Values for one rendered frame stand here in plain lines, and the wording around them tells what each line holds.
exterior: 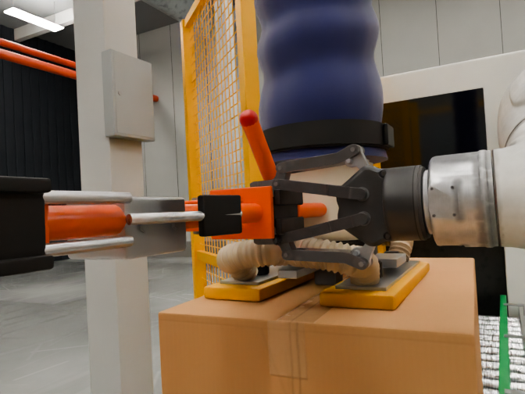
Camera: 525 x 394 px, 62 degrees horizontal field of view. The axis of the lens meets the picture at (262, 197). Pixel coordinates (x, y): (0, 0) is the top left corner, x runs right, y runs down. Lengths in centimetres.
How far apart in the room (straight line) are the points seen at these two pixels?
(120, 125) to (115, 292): 58
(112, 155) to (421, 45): 865
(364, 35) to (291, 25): 12
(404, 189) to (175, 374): 40
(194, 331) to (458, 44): 935
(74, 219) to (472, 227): 32
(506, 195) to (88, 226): 32
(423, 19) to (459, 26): 70
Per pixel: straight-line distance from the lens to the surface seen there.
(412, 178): 43
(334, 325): 53
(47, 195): 27
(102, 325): 172
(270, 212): 49
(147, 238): 34
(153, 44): 1302
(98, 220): 30
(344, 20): 73
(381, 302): 58
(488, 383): 183
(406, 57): 982
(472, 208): 41
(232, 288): 67
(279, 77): 73
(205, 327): 60
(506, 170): 42
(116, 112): 161
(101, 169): 166
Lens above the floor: 120
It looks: 1 degrees up
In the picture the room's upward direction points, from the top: 3 degrees counter-clockwise
